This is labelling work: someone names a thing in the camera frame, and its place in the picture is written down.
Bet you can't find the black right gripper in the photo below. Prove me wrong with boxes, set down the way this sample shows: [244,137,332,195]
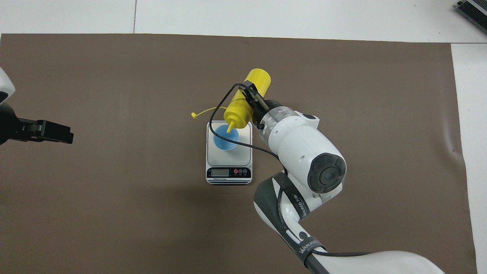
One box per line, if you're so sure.
[243,80,282,128]

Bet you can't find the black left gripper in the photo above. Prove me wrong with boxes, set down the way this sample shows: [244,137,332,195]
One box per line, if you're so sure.
[0,103,74,145]

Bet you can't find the yellow squeeze seasoning bottle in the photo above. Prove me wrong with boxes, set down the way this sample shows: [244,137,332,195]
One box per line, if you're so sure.
[191,68,272,134]

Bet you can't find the light blue plastic cup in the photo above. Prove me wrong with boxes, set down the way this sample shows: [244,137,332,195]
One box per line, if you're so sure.
[213,127,240,151]

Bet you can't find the silver digital kitchen scale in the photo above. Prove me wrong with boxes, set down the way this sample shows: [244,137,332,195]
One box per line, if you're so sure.
[206,120,253,185]

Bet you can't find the brown table mat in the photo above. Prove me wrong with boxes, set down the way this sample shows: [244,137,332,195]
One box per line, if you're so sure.
[0,33,478,274]

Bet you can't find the grey ribbed metal device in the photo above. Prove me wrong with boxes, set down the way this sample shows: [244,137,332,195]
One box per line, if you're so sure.
[456,0,487,35]

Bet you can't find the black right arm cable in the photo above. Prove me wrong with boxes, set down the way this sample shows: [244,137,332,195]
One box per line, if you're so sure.
[209,84,280,158]

